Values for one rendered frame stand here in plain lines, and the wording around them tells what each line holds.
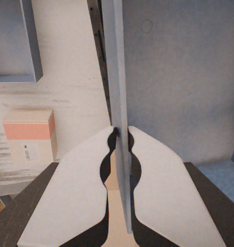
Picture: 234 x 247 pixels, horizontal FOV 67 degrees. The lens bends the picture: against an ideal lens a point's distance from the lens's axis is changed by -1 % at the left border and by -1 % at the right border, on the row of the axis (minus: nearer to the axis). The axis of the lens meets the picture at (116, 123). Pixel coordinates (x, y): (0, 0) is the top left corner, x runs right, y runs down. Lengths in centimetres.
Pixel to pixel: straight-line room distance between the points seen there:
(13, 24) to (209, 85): 47
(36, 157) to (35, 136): 7
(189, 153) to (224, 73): 9
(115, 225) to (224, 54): 55
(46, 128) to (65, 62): 19
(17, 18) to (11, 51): 8
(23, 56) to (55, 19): 13
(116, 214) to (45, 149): 28
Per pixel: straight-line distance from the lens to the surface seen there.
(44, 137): 55
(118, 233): 67
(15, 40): 56
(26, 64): 56
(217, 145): 24
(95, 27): 29
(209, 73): 19
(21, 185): 79
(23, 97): 60
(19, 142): 58
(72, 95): 56
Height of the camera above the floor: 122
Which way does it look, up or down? 60 degrees down
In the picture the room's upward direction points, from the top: 167 degrees clockwise
